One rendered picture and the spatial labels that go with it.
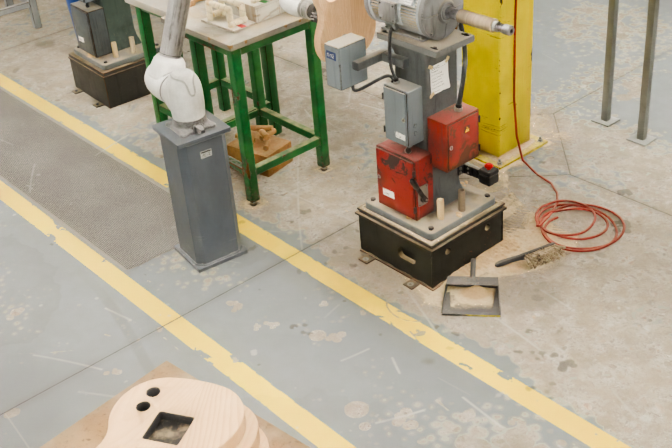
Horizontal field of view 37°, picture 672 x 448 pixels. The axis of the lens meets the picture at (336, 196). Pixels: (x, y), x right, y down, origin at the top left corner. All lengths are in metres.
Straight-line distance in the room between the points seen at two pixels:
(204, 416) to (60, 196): 3.38
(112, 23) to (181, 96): 2.24
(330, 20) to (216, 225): 1.13
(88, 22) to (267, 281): 2.52
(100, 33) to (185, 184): 2.20
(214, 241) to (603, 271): 1.84
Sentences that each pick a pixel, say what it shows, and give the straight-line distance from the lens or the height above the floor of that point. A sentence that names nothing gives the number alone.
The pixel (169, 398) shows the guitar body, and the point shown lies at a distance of 2.72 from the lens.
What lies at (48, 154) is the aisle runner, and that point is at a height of 0.00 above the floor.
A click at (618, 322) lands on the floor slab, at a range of 4.58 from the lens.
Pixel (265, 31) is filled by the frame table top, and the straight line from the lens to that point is 5.14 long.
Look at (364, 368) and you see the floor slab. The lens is 4.31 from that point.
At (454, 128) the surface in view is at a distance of 4.44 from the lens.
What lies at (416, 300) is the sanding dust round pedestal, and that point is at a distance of 4.66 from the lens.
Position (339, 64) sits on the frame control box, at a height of 1.05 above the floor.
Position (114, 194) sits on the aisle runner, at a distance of 5.78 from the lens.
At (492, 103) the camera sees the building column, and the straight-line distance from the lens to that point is 5.60.
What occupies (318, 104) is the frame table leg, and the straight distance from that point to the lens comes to 5.50.
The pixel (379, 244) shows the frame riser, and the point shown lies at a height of 0.10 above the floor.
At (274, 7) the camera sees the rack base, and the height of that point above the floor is 0.98.
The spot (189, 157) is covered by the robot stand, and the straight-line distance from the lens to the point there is 4.70.
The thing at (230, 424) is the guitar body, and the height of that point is 1.03.
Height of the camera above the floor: 2.80
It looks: 31 degrees down
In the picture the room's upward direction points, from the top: 5 degrees counter-clockwise
